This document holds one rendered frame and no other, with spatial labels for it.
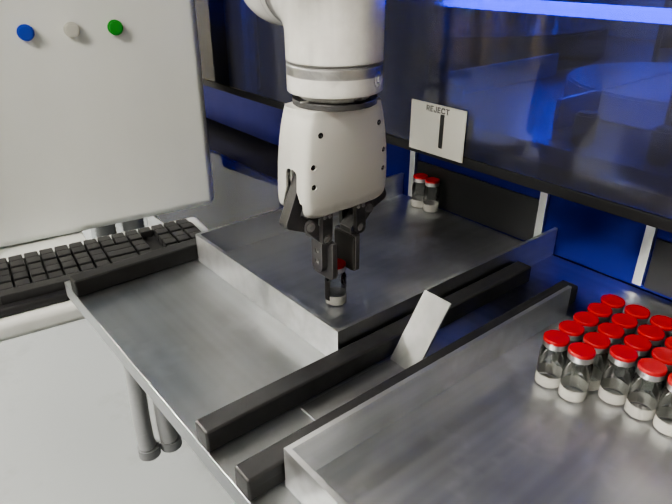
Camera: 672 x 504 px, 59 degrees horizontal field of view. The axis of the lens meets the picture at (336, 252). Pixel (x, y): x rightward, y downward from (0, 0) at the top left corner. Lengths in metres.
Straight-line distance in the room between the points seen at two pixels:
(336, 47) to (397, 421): 0.30
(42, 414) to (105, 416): 0.19
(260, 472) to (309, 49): 0.32
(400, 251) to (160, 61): 0.50
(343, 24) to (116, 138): 0.59
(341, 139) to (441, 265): 0.24
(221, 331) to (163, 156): 0.50
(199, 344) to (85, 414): 1.38
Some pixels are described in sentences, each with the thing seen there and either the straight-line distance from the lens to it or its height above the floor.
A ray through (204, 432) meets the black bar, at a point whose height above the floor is 0.90.
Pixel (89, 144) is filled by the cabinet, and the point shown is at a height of 0.94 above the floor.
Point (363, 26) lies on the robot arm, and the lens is 0.49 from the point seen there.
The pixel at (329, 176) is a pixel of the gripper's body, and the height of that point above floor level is 1.03.
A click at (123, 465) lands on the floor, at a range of 1.75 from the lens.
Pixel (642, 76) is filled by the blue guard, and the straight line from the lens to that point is 0.59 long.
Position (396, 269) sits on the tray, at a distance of 0.68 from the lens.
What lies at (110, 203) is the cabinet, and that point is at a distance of 1.04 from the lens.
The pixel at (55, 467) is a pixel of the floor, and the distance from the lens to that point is 1.81.
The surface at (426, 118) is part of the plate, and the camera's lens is 0.73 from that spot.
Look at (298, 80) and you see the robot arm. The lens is 0.51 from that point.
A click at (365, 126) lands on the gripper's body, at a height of 1.07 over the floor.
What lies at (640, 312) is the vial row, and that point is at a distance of 0.58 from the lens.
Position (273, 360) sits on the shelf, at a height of 0.88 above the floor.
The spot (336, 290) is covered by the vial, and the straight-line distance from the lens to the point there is 0.60.
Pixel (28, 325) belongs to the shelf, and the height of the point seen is 0.79.
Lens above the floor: 1.21
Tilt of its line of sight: 27 degrees down
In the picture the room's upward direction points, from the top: straight up
